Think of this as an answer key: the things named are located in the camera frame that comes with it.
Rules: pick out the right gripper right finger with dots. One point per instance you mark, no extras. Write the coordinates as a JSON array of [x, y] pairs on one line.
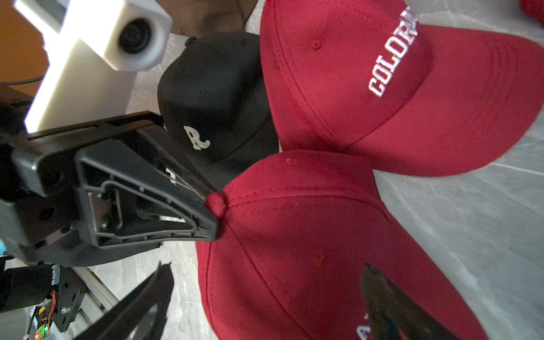
[[393, 314]]

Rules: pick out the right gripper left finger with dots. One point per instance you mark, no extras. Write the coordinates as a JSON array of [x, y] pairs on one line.
[[140, 315]]

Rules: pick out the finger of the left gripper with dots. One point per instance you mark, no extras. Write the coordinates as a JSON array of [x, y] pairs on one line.
[[141, 190]]

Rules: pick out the red colorado cap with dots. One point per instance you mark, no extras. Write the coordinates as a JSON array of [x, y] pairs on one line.
[[366, 78], [296, 231]]

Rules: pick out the black R cap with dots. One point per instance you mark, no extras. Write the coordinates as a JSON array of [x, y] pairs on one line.
[[214, 104]]

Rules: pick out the red Colorado cap front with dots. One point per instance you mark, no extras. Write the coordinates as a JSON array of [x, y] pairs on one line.
[[296, 231]]

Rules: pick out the brown Colorado cap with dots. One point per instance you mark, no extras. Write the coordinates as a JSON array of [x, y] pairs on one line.
[[199, 18]]

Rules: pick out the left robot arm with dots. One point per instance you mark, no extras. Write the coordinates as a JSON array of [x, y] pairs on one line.
[[47, 283]]

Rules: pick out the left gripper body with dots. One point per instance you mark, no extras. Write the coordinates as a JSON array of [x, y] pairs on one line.
[[40, 212]]

